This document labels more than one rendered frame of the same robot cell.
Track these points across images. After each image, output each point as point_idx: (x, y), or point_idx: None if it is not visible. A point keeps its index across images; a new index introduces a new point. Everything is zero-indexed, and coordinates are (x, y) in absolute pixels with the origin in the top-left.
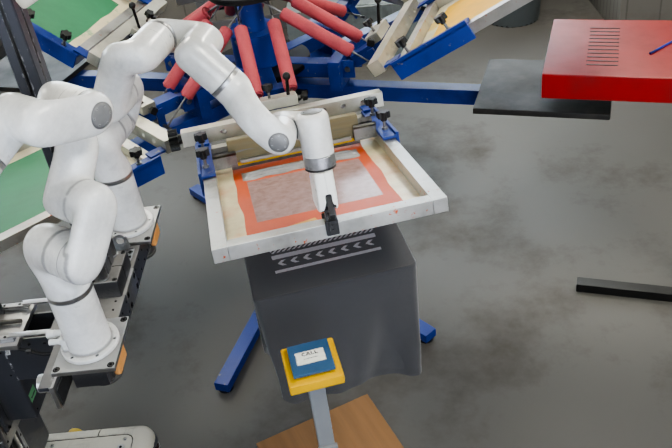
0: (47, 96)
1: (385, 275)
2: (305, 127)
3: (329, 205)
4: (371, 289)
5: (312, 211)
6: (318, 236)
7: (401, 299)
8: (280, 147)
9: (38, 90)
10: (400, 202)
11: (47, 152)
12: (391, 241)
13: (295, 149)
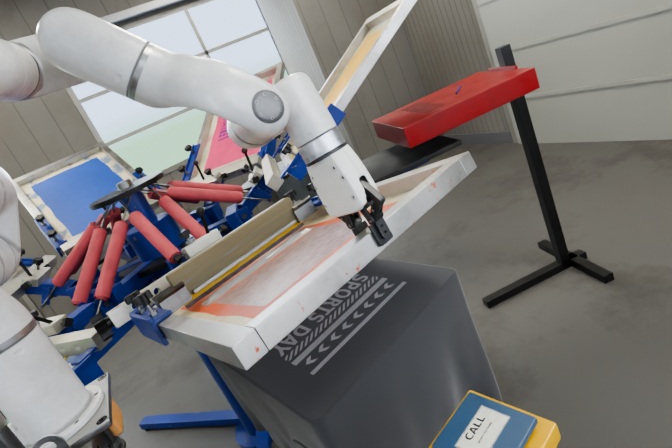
0: None
1: (438, 298)
2: (289, 92)
3: (370, 189)
4: (432, 325)
5: (324, 259)
6: (370, 253)
7: (461, 324)
8: (274, 112)
9: None
10: (427, 179)
11: None
12: (408, 272)
13: (247, 253)
